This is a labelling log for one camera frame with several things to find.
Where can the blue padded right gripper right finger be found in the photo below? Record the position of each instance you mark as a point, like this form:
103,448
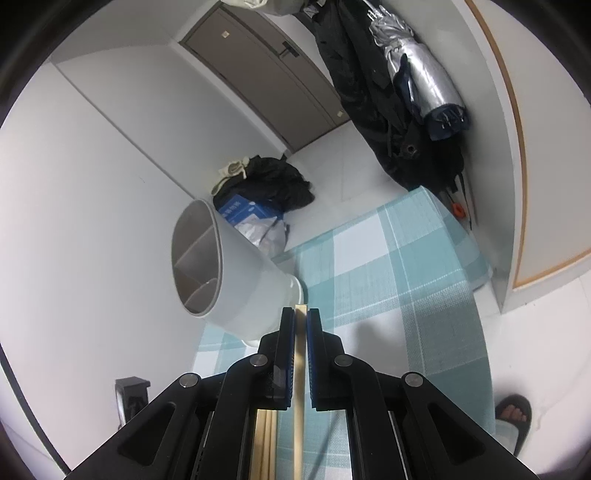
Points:
325,387

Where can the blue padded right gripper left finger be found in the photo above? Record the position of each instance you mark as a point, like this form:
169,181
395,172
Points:
280,352

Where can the bamboo chopstick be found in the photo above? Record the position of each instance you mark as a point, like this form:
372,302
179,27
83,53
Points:
257,446
271,444
264,470
300,354

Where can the white utensil holder cup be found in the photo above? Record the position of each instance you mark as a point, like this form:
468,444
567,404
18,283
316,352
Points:
225,280

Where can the white shoulder bag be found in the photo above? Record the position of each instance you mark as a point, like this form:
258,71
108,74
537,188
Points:
272,7

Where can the teal plaid table mat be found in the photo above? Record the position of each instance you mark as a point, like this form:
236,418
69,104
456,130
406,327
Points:
397,286

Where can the white plastic parcel bag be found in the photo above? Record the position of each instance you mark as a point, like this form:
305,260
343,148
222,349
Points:
269,235

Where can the blue cardboard box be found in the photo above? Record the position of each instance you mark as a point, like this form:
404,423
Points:
239,209

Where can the black jacket pile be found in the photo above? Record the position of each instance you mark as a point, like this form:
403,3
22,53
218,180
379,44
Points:
271,181

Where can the foot in black slipper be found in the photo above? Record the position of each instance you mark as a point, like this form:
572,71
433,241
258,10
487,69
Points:
513,418

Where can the cream knitted garment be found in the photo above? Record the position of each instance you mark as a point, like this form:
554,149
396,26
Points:
234,169

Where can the orange black tool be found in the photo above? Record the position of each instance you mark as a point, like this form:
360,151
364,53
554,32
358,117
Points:
459,211

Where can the silver folded umbrella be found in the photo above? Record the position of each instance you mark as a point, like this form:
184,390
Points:
425,85

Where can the grey entrance door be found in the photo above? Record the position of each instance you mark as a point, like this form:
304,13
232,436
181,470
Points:
269,72

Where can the black hanging coat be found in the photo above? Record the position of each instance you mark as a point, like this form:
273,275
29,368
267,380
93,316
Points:
376,105

